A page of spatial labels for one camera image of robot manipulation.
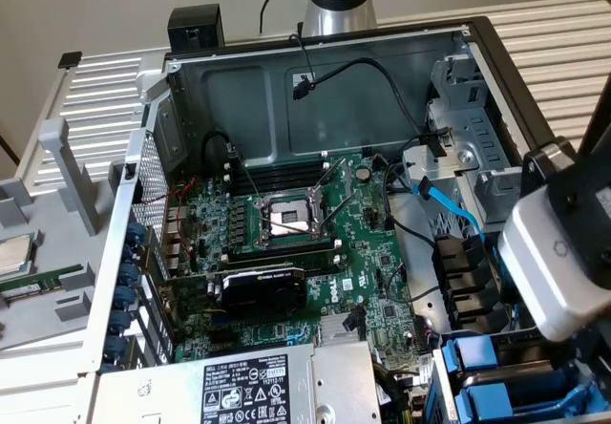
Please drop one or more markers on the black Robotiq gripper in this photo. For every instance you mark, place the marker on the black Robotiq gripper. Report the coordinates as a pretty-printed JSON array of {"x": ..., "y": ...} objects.
[{"x": 592, "y": 357}]

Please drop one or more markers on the blue disk carrier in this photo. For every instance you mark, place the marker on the blue disk carrier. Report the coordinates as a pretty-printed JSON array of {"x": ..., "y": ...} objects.
[{"x": 487, "y": 400}]

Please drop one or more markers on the green Dell motherboard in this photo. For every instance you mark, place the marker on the green Dell motherboard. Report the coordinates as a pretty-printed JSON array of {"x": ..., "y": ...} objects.
[{"x": 363, "y": 252}]

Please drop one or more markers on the grey metal drive cage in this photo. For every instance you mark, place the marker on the grey metal drive cage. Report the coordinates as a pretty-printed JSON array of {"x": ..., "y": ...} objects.
[{"x": 470, "y": 128}]

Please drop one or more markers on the silver finned heat sink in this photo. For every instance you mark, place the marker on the silver finned heat sink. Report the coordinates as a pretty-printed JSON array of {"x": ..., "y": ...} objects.
[{"x": 334, "y": 326}]

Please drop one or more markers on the black RAM slot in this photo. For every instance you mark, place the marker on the black RAM slot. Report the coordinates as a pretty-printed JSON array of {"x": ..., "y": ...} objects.
[
  {"x": 281, "y": 181},
  {"x": 281, "y": 250},
  {"x": 281, "y": 166},
  {"x": 324, "y": 266}
]

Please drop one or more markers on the round coin battery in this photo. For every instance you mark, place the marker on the round coin battery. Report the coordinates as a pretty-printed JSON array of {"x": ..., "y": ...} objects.
[{"x": 364, "y": 173}]

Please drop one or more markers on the silver socket cover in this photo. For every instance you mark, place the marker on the silver socket cover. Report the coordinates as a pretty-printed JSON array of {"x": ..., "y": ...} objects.
[{"x": 346, "y": 178}]

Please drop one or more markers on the thin metal locking lever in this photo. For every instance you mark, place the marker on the thin metal locking lever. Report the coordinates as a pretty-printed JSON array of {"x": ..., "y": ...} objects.
[
  {"x": 248, "y": 175},
  {"x": 291, "y": 226}
]

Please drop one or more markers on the black Nvidia graphics card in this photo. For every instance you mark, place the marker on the black Nvidia graphics card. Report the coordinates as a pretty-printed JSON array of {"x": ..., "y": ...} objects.
[{"x": 267, "y": 292}]

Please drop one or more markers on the CPU socket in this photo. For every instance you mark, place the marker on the CPU socket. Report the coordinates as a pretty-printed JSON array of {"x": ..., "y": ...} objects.
[{"x": 286, "y": 216}]

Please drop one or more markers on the grey power supply with label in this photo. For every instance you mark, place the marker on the grey power supply with label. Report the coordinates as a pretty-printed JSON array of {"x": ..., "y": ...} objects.
[{"x": 238, "y": 386}]

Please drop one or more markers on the open grey PC case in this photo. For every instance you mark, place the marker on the open grey PC case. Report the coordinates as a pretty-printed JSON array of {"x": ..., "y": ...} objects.
[{"x": 238, "y": 94}]

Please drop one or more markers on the blue card clip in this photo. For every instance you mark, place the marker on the blue card clip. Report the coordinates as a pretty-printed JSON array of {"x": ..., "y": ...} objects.
[
  {"x": 129, "y": 275},
  {"x": 136, "y": 233},
  {"x": 121, "y": 321},
  {"x": 126, "y": 297},
  {"x": 117, "y": 347}
]

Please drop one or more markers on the small black box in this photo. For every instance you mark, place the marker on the small black box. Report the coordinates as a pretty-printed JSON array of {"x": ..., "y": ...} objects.
[{"x": 195, "y": 27}]

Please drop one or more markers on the grey parts rack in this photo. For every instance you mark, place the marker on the grey parts rack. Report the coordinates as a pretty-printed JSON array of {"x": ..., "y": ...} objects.
[{"x": 62, "y": 252}]

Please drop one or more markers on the green RAM stick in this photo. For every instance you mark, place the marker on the green RAM stick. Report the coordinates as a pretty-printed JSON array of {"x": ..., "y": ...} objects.
[{"x": 38, "y": 285}]

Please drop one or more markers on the silver CPU chip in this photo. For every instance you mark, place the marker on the silver CPU chip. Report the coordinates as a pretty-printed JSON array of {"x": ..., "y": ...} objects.
[{"x": 12, "y": 254}]

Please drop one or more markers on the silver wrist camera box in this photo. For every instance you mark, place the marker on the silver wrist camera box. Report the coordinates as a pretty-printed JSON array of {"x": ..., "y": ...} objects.
[{"x": 539, "y": 271}]

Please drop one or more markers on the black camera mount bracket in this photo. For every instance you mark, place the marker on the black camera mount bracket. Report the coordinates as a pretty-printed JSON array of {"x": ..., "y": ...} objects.
[{"x": 573, "y": 204}]

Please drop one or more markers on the black plastic duct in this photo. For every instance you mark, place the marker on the black plastic duct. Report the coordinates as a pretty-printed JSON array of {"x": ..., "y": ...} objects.
[{"x": 463, "y": 261}]

